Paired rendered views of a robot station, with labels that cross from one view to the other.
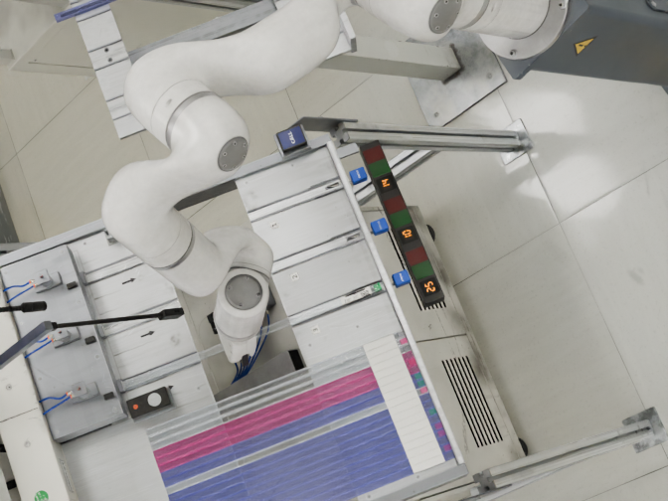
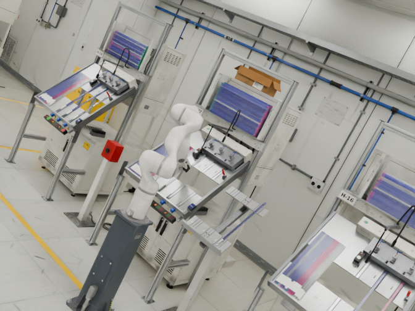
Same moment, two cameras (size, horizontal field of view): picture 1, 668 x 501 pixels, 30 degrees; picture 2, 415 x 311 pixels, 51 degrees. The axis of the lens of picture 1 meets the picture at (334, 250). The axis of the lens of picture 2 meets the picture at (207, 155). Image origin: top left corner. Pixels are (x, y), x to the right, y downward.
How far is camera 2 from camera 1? 2.80 m
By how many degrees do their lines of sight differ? 61
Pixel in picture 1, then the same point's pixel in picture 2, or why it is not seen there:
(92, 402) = (208, 145)
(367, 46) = (196, 281)
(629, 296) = not seen: hidden behind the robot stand
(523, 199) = (139, 287)
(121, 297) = (215, 168)
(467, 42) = not seen: outside the picture
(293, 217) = (184, 196)
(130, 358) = (207, 160)
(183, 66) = (190, 120)
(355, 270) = (164, 192)
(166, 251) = not seen: hidden behind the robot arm
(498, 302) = (141, 270)
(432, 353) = (152, 239)
